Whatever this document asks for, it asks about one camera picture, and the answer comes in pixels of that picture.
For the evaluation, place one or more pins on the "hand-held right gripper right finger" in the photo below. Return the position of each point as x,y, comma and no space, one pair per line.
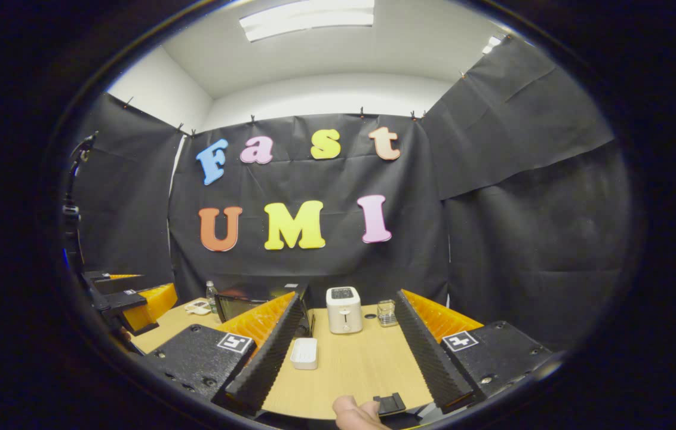
427,358

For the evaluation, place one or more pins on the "black electric oven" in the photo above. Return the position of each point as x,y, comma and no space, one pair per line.
236,306

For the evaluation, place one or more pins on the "small ceiling light panel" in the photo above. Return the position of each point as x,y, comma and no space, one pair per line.
491,43

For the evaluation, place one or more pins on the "black backdrop cloth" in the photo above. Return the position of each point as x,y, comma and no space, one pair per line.
338,179

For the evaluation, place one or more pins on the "white rectangular dish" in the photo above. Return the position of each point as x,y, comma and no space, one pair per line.
304,353

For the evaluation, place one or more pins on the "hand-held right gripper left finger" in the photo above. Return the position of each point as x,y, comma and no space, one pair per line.
272,358

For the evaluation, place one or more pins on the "large ceiling light panel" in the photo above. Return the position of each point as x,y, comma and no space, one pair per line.
308,18

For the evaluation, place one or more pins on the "white toaster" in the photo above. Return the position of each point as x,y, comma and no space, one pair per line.
344,313

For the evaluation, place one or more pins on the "white divided snack tray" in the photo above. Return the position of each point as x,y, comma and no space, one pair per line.
197,307

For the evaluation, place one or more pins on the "clear plastic water bottle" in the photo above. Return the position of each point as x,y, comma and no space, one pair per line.
211,297

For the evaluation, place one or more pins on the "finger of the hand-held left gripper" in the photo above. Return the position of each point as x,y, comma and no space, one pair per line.
153,301
105,279

